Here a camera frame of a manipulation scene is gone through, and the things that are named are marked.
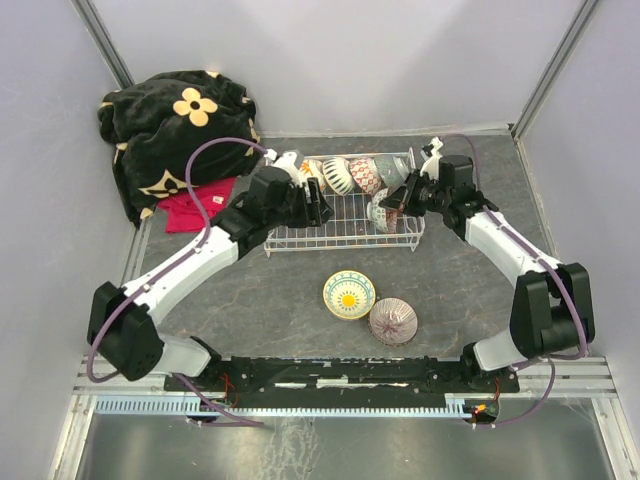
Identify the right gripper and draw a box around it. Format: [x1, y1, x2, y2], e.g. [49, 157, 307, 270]
[379, 169, 449, 218]

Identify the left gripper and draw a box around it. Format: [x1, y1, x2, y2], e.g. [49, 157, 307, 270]
[266, 177, 336, 230]

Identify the multicolour bowl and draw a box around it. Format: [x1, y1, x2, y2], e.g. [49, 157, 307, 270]
[366, 188, 398, 234]

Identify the grey geometric patterned bowl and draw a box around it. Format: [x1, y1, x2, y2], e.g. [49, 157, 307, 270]
[374, 154, 410, 190]

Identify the white wire dish rack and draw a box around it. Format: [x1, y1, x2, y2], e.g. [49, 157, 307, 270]
[260, 147, 426, 258]

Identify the blue triangle patterned bowl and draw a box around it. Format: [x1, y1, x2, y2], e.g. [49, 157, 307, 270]
[349, 157, 383, 196]

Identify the yellow teal sun bowl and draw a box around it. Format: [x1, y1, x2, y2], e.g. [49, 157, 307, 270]
[322, 270, 377, 321]

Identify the purple striped bowl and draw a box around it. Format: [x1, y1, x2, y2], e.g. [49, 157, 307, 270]
[368, 297, 418, 347]

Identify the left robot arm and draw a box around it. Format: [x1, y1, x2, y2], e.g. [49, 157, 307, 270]
[87, 166, 333, 390]

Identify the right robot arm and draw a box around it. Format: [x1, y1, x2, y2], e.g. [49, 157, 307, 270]
[380, 155, 595, 391]

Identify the red cloth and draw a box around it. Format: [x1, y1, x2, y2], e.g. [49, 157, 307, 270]
[158, 177, 236, 234]

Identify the black floral fleece blanket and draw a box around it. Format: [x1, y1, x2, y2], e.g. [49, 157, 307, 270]
[97, 70, 260, 225]

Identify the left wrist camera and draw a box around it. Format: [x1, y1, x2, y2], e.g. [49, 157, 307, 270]
[264, 149, 305, 185]

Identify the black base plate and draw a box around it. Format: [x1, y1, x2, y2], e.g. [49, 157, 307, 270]
[192, 357, 520, 410]

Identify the aluminium frame rail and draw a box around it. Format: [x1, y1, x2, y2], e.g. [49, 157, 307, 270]
[73, 357, 617, 418]

